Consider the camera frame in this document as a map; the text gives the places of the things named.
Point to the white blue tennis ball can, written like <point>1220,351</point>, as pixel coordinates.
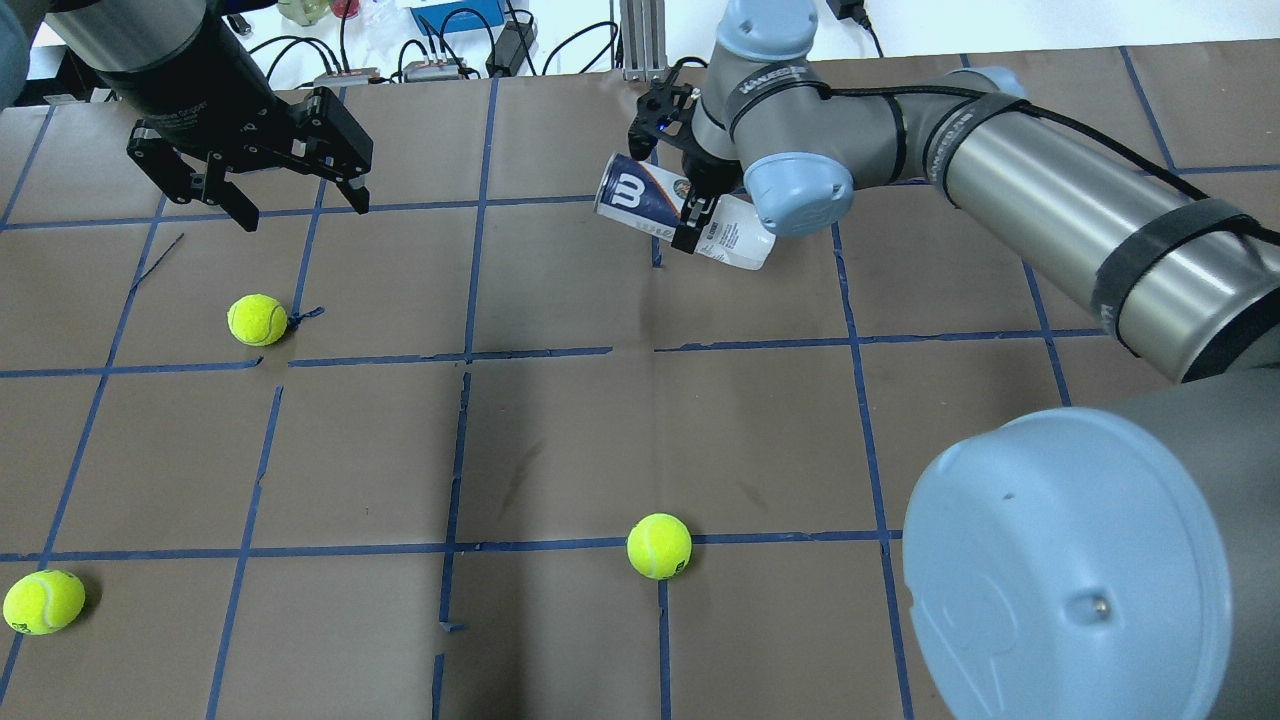
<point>653,200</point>

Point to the tennis ball far left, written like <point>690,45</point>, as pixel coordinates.
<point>44,602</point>

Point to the black power adapter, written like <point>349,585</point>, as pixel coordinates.
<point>512,50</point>

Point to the tennis ball front of table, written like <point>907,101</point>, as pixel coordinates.
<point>257,320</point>

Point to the tennis ball table centre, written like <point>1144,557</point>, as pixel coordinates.
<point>659,546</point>

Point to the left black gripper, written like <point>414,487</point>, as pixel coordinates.
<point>213,103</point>

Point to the blue box on desk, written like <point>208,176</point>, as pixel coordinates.
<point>456,16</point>

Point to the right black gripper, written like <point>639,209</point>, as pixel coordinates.
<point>709,172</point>

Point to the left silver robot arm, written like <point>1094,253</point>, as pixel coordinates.
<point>111,35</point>

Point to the aluminium frame post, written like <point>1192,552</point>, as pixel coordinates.
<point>643,39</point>

